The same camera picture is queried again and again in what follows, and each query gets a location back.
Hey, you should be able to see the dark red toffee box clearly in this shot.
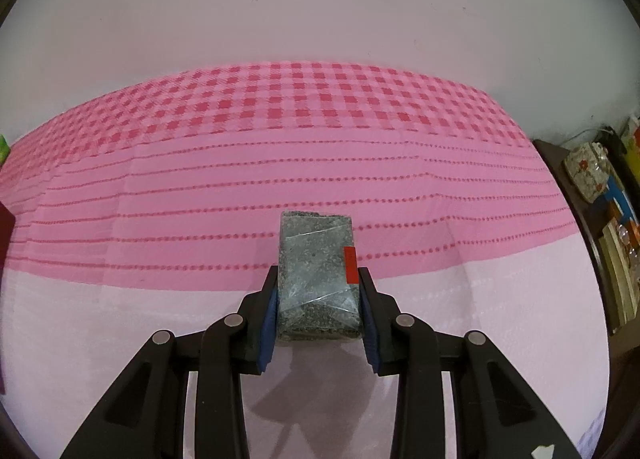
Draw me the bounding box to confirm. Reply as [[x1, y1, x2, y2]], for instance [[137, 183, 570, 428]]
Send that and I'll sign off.
[[0, 204, 15, 278]]

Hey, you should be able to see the dark sesame bar pack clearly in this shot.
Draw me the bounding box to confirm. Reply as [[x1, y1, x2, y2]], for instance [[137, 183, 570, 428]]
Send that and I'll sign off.
[[278, 211, 361, 341]]

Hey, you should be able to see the pink checkered tablecloth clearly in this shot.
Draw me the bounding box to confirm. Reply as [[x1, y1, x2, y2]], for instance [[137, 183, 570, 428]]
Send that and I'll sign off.
[[1, 62, 608, 458]]

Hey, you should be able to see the green small snack box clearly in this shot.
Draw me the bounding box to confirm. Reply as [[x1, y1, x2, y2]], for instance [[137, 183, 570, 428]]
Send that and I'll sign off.
[[0, 134, 11, 166]]

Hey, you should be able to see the dark wooden side shelf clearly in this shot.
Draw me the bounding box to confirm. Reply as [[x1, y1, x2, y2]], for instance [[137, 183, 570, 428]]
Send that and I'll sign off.
[[533, 140, 627, 335]]

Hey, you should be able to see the floral fabric pouch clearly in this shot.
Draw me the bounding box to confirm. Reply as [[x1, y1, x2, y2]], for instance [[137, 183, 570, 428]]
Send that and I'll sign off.
[[563, 142, 612, 204]]

